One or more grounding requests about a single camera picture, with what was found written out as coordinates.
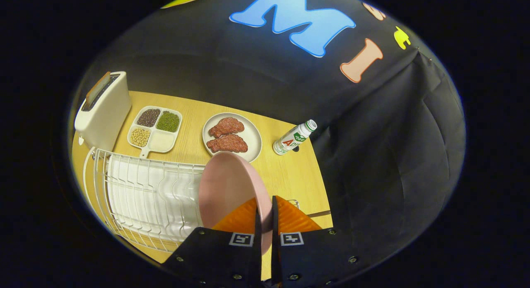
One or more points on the brown meat piece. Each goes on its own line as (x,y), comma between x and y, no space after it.
(227,126)
(227,144)

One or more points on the pink plate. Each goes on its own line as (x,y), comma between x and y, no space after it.
(227,188)

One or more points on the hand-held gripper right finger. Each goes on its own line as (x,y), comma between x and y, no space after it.
(275,259)

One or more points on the beige round plate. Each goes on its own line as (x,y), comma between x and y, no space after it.
(252,135)

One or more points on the white drink bottle green label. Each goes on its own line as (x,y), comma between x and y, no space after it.
(294,139)

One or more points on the toast slice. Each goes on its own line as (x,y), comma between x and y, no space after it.
(97,89)

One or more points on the white toaster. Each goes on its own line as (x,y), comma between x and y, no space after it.
(107,110)

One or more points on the white divided bean tray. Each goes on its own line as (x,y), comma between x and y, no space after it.
(161,141)

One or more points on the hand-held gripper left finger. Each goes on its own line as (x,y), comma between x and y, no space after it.
(257,259)

